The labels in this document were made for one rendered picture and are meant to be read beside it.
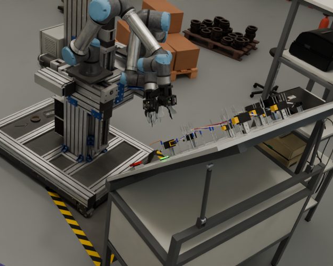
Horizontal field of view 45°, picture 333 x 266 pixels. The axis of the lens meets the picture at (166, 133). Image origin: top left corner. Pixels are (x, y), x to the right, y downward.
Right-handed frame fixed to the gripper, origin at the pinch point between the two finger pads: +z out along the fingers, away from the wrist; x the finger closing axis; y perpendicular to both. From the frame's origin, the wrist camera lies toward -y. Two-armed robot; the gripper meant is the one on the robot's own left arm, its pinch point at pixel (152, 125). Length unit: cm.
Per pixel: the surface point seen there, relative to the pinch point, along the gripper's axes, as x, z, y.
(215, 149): 46, 31, 77
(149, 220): -1, 55, 7
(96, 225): -69, 56, -75
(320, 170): 94, 27, -42
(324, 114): 93, 5, 11
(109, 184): -23.9, 34.2, 7.0
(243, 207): 50, 49, 5
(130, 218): -11, 53, 10
